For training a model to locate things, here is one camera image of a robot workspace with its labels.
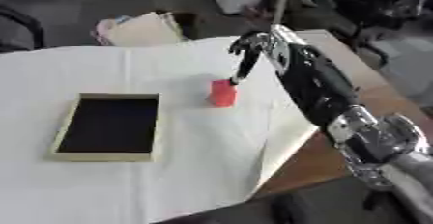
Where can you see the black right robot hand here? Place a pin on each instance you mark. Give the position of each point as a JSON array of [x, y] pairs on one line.
[[248, 57]]

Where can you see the silver and black right robot arm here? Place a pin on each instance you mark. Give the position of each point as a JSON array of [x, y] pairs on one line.
[[321, 86]]

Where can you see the tan box with black inside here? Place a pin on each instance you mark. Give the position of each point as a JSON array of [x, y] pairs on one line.
[[108, 125]]

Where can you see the red cup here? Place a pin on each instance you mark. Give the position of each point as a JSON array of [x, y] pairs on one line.
[[223, 93]]

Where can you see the cream bag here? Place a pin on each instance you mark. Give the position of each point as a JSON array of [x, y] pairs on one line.
[[141, 30]]

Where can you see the black office chair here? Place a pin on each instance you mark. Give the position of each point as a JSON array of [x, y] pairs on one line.
[[379, 5]]

